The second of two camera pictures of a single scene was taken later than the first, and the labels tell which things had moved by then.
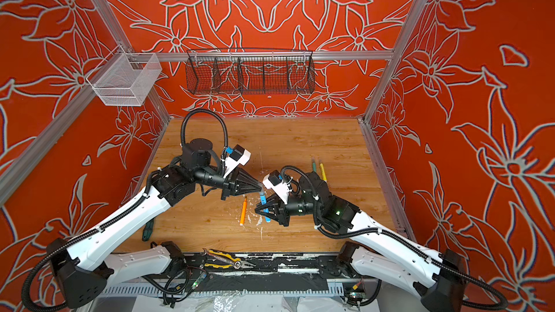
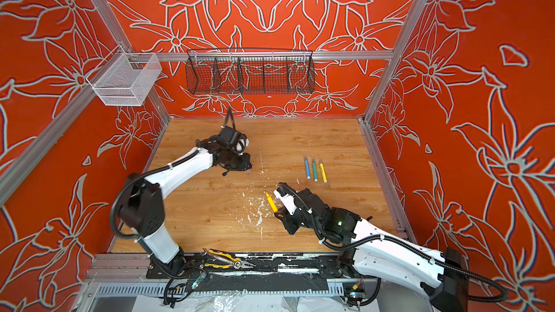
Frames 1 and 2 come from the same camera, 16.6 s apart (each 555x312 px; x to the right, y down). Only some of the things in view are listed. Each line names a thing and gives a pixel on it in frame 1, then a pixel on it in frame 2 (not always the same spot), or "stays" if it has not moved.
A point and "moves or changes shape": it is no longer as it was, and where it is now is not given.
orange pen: (243, 214) moves or changes shape
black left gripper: (231, 183) -> (246, 165)
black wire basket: (250, 71) stays
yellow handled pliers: (233, 262) stays
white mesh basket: (125, 79) stays
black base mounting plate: (268, 266) stays
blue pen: (264, 201) -> (307, 170)
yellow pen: (323, 172) stays
